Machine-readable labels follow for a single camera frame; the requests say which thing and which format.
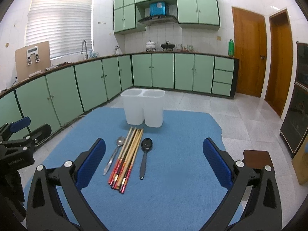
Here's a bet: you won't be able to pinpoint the green bottle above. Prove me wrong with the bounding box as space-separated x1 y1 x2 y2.
228 39 234 57

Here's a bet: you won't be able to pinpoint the blue table cloth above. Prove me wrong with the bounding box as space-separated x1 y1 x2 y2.
43 107 227 230

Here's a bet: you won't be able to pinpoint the red orange chopstick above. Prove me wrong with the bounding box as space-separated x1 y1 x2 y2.
111 127 137 189

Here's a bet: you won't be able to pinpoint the red floral chopstick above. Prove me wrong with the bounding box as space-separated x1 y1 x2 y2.
108 127 133 185

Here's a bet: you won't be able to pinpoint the green upper kitchen cabinets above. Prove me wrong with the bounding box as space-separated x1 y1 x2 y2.
113 0 221 34

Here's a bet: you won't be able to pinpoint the black range hood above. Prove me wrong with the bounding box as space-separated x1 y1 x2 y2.
136 1 178 26

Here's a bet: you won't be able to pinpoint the black glass cabinet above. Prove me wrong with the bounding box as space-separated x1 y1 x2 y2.
279 42 308 157

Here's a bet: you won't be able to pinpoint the red patterned chopstick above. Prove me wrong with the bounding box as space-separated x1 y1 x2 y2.
121 129 144 194

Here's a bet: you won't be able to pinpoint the brown wooden stool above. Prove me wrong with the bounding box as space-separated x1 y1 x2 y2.
243 150 274 174

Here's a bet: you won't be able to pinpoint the cardboard box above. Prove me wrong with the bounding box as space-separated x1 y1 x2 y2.
292 141 308 186

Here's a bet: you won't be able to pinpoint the black chopstick silver band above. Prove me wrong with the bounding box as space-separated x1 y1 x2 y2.
117 129 142 193

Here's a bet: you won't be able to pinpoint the silver metal spoon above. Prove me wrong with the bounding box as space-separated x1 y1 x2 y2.
103 136 125 176

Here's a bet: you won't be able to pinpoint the black silver-band chopstick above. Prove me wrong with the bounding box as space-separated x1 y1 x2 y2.
111 127 137 188

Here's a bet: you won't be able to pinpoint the brown cardboard board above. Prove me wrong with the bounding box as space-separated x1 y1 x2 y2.
15 41 51 82

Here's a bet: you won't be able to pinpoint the black wok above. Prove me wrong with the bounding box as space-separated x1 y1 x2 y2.
161 41 175 52

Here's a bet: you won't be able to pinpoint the white cooking pot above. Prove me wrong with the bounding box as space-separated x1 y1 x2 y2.
146 40 157 52

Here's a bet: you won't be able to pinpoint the white twin utensil holder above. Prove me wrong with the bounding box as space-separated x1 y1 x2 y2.
121 89 165 128

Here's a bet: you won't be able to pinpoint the chrome sink faucet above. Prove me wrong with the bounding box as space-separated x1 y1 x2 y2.
81 40 89 60

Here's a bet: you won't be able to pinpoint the white window blind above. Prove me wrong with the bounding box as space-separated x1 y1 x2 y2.
25 0 93 59

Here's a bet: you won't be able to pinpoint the plain bamboo chopstick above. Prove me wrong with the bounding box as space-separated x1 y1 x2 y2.
112 128 141 189

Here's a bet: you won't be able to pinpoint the black plastic spoon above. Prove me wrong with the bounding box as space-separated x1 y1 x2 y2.
139 138 153 180

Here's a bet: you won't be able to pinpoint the wooden door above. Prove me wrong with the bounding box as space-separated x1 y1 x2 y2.
265 9 293 116
232 7 267 98

